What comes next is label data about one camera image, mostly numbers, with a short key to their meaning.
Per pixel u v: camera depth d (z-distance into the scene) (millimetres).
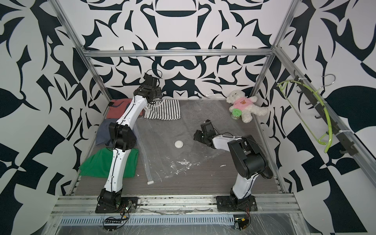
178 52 956
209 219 713
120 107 1142
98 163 856
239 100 1109
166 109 1119
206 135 769
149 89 793
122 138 634
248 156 490
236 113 1071
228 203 741
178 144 944
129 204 726
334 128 516
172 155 881
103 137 956
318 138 565
